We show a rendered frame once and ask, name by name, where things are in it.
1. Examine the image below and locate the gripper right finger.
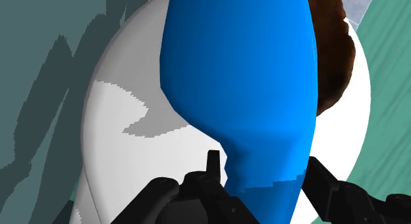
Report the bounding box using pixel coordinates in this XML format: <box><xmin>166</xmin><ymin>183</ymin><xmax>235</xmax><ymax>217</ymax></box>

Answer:
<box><xmin>301</xmin><ymin>156</ymin><xmax>411</xmax><ymax>224</ymax></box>

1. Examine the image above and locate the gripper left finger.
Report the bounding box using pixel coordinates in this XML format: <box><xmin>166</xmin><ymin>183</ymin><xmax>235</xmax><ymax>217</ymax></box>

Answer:
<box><xmin>110</xmin><ymin>150</ymin><xmax>260</xmax><ymax>224</ymax></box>

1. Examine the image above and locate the blue vase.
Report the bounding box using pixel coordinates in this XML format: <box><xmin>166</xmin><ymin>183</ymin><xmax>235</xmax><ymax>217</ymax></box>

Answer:
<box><xmin>159</xmin><ymin>0</ymin><xmax>319</xmax><ymax>224</ymax></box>

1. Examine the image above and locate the white toilet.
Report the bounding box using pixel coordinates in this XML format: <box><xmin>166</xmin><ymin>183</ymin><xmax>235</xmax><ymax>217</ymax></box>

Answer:
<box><xmin>68</xmin><ymin>0</ymin><xmax>372</xmax><ymax>224</ymax></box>

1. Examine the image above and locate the brown round object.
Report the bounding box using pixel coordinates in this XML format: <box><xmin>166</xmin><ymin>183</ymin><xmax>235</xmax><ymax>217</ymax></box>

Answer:
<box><xmin>306</xmin><ymin>0</ymin><xmax>356</xmax><ymax>117</ymax></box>

